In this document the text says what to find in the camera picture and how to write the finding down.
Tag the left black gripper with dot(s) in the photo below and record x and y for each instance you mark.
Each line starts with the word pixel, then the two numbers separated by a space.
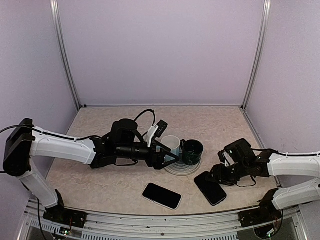
pixel 158 164

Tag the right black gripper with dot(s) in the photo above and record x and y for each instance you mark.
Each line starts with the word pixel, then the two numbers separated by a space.
pixel 220 174

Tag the black phone case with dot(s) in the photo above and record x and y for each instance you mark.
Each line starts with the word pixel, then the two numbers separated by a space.
pixel 210 188

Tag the pink phone case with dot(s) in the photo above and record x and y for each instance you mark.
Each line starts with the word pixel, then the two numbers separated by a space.
pixel 162 203

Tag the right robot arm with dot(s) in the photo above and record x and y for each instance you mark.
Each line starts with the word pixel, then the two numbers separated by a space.
pixel 272 163

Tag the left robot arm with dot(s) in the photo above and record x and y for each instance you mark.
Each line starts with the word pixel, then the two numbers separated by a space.
pixel 122 142

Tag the light blue mug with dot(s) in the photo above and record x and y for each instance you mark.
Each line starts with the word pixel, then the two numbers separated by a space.
pixel 172 142

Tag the white grey ceramic plate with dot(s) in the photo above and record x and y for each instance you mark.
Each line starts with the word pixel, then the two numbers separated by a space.
pixel 181 169

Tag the dark green mug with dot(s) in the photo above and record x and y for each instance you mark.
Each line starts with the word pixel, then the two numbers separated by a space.
pixel 192 151

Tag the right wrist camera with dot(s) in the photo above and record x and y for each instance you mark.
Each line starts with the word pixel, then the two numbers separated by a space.
pixel 236 152

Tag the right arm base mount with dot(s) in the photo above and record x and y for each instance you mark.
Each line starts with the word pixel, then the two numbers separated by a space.
pixel 257 216

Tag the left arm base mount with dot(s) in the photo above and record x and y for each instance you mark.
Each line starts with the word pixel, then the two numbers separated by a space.
pixel 65 216

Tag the front aluminium rail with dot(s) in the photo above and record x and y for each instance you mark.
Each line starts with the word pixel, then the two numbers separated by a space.
pixel 207 226

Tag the right aluminium frame post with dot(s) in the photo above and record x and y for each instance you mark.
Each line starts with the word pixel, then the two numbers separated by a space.
pixel 258 53

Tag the aluminium frame post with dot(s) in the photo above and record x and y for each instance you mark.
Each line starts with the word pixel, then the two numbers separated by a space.
pixel 258 53
pixel 54 5

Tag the left aluminium frame post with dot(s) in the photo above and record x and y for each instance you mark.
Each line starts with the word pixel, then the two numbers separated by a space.
pixel 54 5

